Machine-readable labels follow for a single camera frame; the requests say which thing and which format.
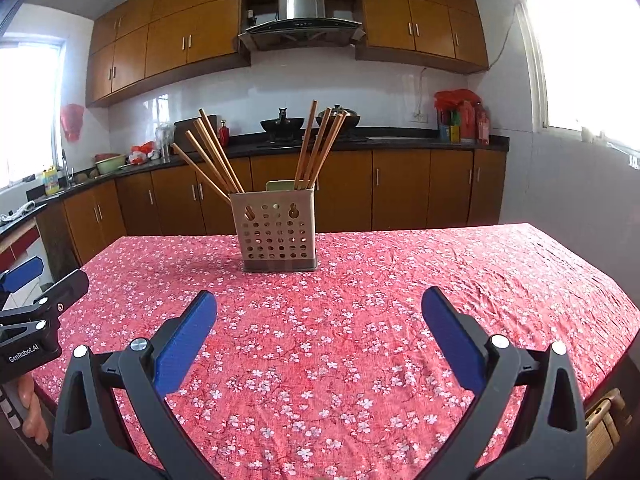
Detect bamboo chopstick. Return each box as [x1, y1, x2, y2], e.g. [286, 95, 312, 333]
[305, 112, 347, 188]
[195, 118, 241, 193]
[171, 143, 231, 205]
[198, 108, 245, 193]
[294, 100, 318, 190]
[299, 107, 331, 188]
[186, 130, 232, 194]

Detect beige perforated utensil holder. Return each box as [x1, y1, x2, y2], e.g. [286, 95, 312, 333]
[231, 180, 318, 273]

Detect red floral tablecloth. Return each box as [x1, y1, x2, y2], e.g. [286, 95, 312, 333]
[34, 224, 639, 479]

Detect upper kitchen cabinets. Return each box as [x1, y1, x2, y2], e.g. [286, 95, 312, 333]
[86, 0, 489, 106]

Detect dark thin chopstick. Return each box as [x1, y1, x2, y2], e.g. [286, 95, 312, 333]
[308, 114, 346, 188]

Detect black wok with lid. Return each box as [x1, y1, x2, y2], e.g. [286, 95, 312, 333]
[316, 104, 360, 130]

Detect green basin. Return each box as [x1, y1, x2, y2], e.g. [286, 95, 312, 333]
[96, 154, 127, 176]

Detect window right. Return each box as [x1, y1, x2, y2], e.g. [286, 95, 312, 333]
[518, 0, 639, 158]

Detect black wok left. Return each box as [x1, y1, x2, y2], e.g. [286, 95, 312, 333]
[260, 107, 305, 142]

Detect steel range hood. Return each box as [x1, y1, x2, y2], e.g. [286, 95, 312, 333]
[239, 0, 366, 52]

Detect red plastic bag on wall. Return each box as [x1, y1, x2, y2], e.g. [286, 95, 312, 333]
[61, 103, 85, 143]

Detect yellow dish soap bottle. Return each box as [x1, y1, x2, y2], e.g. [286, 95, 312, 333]
[42, 166, 61, 196]

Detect dark cutting board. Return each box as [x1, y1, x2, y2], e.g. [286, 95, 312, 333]
[174, 118, 200, 152]

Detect left hand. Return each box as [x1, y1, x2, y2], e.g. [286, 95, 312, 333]
[17, 374, 49, 448]

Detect window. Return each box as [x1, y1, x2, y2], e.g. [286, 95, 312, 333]
[1, 34, 65, 188]
[518, 0, 639, 158]

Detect window left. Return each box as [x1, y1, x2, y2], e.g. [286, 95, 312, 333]
[1, 34, 65, 188]

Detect red bags and bottles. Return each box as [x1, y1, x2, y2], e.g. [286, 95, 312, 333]
[434, 89, 490, 145]

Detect red bottle on counter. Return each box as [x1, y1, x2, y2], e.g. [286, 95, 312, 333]
[218, 119, 230, 148]

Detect wooden chair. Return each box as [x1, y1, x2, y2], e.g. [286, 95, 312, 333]
[586, 388, 632, 479]

